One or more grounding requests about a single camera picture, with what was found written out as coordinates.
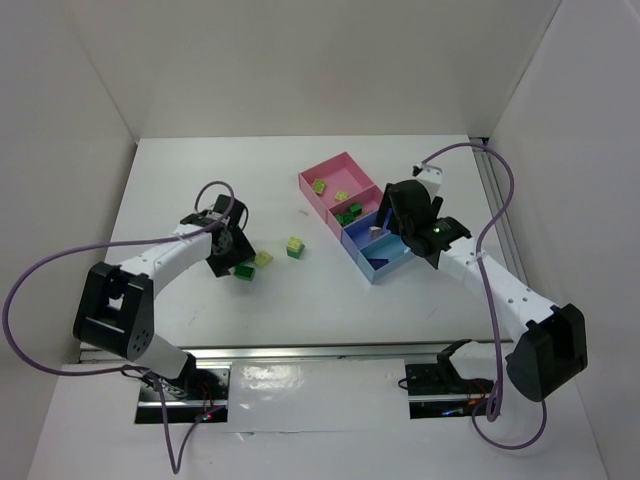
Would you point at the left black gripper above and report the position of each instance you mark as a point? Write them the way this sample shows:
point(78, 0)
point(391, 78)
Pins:
point(235, 256)

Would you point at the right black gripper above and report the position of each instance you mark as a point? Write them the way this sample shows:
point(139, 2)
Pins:
point(396, 215)

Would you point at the green lego from stack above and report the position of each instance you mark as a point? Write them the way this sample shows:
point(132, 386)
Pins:
point(356, 209)

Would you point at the green and yellow lego stack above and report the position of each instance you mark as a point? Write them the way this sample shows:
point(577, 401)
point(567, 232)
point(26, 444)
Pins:
point(294, 247)

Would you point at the dark blue lego plate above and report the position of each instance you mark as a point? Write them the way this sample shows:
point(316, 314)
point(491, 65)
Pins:
point(377, 263)

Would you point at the green narrow lego brick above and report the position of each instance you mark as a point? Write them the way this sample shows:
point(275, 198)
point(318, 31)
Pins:
point(348, 218)

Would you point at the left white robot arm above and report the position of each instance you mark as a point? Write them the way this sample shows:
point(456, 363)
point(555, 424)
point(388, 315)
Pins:
point(116, 310)

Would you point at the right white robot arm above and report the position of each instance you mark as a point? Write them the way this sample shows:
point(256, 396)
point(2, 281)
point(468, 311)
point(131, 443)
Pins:
point(550, 341)

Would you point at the yellow lego brick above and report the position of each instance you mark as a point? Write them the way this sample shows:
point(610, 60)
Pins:
point(262, 259)

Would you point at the small pink container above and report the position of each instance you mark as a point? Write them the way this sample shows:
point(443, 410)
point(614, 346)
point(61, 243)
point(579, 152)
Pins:
point(369, 198)

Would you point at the green small lego upside down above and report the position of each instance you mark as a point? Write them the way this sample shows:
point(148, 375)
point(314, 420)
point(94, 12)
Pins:
point(244, 272)

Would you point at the small grey white block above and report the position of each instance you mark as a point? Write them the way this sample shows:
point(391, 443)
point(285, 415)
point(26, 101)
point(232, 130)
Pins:
point(374, 231)

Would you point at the light blue container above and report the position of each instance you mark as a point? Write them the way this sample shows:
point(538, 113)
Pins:
point(388, 246)

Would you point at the dark blue container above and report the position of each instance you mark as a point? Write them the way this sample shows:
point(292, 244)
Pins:
point(357, 235)

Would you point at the large pink container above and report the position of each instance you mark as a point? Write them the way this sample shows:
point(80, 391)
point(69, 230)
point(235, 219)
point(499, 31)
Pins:
point(340, 173)

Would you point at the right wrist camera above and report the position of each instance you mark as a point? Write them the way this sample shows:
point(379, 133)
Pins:
point(430, 177)

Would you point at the aluminium side rail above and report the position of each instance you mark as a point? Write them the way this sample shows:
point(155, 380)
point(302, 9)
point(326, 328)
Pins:
point(490, 169)

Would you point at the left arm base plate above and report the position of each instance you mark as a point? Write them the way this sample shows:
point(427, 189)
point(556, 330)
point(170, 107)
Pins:
point(209, 400)

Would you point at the aluminium front rail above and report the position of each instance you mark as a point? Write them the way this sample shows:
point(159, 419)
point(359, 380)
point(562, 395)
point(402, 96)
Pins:
point(315, 352)

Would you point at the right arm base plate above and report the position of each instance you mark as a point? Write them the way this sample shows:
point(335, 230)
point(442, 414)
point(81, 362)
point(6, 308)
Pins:
point(435, 390)

